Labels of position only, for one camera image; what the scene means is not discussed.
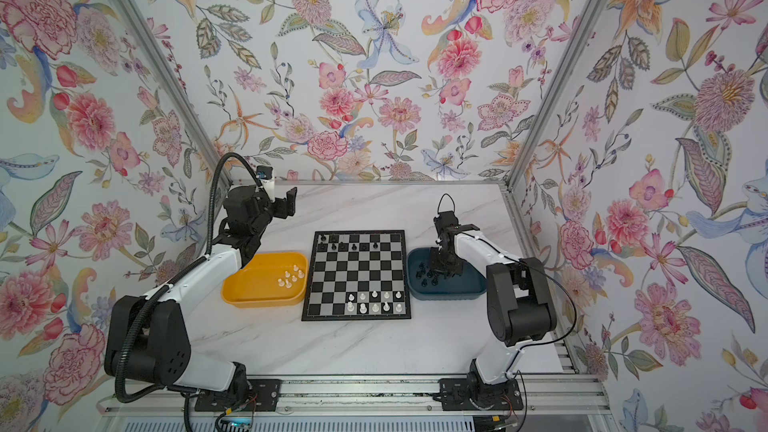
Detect black corrugated cable hose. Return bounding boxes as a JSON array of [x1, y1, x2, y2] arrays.
[[113, 152, 265, 404]]

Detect black chess pieces on board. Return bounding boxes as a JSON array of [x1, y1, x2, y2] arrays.
[[314, 232, 382, 252]]

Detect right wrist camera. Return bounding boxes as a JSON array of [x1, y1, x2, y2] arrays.
[[433, 210, 460, 235]]

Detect dark teal plastic tray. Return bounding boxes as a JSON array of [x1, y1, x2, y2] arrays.
[[406, 248, 487, 301]]

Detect aluminium corner post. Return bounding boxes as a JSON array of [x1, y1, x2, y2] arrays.
[[111, 0, 219, 172], [506, 0, 608, 192]]

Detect black chess pieces in tray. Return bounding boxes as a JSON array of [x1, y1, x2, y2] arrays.
[[415, 262, 457, 287]]

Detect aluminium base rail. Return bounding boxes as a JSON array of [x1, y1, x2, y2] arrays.
[[98, 374, 613, 418]]

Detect right aluminium corner post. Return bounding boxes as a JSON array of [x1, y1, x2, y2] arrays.
[[506, 0, 608, 192]]

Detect yellow plastic tray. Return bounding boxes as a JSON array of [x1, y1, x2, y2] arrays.
[[221, 252, 309, 308]]

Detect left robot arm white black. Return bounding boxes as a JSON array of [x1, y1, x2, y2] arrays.
[[104, 184, 298, 405]]

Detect white chess pieces in tray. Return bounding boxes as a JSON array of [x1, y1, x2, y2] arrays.
[[277, 265, 306, 289]]

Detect white chess pieces on board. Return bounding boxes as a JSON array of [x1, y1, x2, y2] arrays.
[[342, 291, 408, 316]]

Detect black white chess board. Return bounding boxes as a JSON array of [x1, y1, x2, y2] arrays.
[[302, 230, 412, 322]]

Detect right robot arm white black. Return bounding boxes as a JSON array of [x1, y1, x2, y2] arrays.
[[428, 211, 557, 390]]

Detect left aluminium corner post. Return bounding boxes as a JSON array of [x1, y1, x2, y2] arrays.
[[111, 0, 219, 172]]

